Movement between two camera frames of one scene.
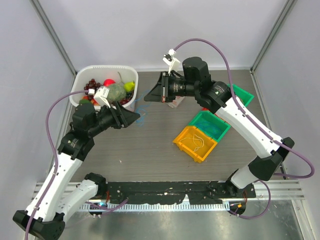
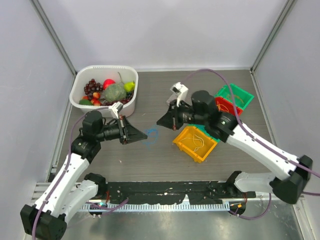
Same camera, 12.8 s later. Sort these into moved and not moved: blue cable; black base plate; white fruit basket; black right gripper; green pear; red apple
Moved: blue cable; black right gripper
Not moved: white fruit basket; red apple; black base plate; green pear
